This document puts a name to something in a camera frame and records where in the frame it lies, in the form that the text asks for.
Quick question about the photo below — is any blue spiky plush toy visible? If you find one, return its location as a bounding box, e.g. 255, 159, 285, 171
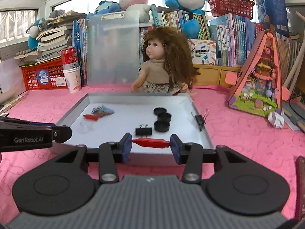
87, 0, 122, 18

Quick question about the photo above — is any white pipe rack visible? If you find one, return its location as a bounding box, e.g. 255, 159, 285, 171
282, 11, 305, 93

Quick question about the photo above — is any red drink can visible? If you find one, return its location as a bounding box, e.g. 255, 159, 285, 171
61, 46, 79, 71

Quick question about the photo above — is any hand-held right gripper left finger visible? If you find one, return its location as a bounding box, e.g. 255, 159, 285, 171
55, 133, 132, 184

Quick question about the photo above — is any row of thin blue books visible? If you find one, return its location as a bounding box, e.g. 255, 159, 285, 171
73, 19, 88, 86

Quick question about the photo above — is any yellow plush toy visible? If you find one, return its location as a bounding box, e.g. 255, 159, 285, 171
193, 63, 243, 86

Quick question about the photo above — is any brown notebook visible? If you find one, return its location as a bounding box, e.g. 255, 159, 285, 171
281, 100, 305, 131

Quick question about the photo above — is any white illustrated carton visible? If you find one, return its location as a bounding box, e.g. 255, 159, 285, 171
189, 39, 217, 65

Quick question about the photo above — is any large black binder clip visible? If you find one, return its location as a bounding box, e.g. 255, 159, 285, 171
135, 124, 153, 136

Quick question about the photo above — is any grey shallow cardboard box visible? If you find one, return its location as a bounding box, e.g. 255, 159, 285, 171
50, 93, 215, 167

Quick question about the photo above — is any red basket with round sticker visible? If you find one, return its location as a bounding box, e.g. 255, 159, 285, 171
21, 58, 68, 90

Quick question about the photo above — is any white framed window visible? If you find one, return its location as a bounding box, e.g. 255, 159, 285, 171
0, 0, 167, 43

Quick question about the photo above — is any blue bear toy plate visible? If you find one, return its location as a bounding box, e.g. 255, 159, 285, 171
92, 105, 114, 117

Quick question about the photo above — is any red basket without sticker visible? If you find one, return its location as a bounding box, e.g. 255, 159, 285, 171
207, 0, 255, 19

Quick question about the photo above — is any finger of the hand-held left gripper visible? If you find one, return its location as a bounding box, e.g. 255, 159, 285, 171
52, 126, 72, 144
0, 118, 57, 131

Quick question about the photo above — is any phone in red case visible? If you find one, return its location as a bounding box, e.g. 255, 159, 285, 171
295, 156, 305, 222

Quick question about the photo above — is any doll with brown curly hair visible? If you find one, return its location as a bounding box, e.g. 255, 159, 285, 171
131, 27, 201, 101

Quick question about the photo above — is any row of colourful books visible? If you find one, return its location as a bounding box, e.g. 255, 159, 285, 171
139, 5, 265, 67

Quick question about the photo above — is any pink bunny print towel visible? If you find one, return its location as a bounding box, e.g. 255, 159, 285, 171
0, 85, 305, 229

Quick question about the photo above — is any white paper cup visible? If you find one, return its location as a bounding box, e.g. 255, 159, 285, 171
63, 67, 82, 93

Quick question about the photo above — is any stack of worn books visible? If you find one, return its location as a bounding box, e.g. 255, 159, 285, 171
14, 11, 87, 66

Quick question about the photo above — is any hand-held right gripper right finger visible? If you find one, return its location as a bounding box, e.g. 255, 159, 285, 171
170, 134, 248, 184

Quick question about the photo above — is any translucent plastic clipboard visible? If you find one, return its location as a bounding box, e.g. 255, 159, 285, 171
87, 12, 140, 87

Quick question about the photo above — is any small black binder clip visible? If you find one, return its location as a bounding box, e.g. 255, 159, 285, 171
191, 109, 210, 132

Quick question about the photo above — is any pink triangular toy house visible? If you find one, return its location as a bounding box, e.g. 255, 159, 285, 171
225, 30, 290, 118

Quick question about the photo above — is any white folded paper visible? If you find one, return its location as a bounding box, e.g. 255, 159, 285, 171
268, 112, 285, 129

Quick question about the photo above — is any blue carton box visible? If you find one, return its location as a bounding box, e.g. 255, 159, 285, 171
252, 0, 290, 37

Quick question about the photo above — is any row of thin brown booklets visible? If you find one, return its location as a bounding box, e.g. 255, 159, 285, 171
278, 33, 303, 84

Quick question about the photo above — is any small blue white plush toy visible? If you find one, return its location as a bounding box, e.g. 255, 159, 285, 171
27, 19, 44, 50

